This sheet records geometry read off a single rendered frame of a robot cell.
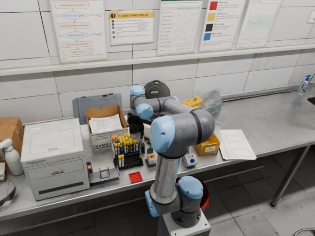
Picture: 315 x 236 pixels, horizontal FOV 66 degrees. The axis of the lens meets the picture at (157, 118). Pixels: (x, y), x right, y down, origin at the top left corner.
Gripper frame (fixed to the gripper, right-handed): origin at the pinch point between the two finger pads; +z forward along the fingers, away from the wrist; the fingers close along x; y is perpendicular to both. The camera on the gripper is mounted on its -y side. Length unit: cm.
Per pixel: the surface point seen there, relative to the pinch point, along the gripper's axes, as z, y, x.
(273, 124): 18, -113, -7
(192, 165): 12.9, -28.2, 17.3
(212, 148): 11.8, -46.3, 8.9
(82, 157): -7.5, 33.8, 12.7
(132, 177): 17.3, 8.3, 12.2
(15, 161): 6, 69, -9
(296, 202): 105, -155, 20
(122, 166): 15.0, 12.4, 3.9
